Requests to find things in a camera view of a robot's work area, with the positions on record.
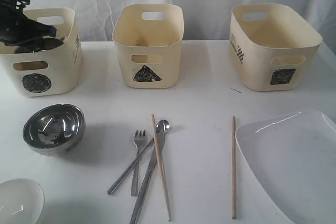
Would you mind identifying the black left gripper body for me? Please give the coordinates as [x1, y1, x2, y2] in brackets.
[1, 0, 57, 48]

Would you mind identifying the cream bin with circle mark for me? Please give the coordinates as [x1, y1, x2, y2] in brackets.
[1, 7, 82, 97]

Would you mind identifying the stainless steel bowl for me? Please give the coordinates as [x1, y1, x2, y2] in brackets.
[22, 104, 86, 156]

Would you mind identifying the steel fork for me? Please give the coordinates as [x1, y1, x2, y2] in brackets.
[130, 129, 148, 197]

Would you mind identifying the white ceramic bowl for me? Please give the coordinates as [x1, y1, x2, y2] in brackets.
[1, 178, 45, 223]

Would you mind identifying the steel spoon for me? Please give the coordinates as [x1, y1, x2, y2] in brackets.
[107, 120, 170, 195]

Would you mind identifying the steel table knife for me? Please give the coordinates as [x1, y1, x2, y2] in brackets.
[128, 132, 166, 224]

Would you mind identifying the wooden chopstick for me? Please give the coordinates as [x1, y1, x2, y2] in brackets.
[232, 116, 237, 219]
[151, 113, 172, 221]

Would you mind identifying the cream bin with triangle mark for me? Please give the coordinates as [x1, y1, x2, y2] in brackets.
[112, 4, 184, 89]

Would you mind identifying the cream bin with square mark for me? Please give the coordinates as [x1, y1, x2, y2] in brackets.
[228, 3, 323, 91]

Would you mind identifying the white rectangular plate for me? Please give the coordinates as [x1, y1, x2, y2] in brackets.
[235, 109, 335, 223]

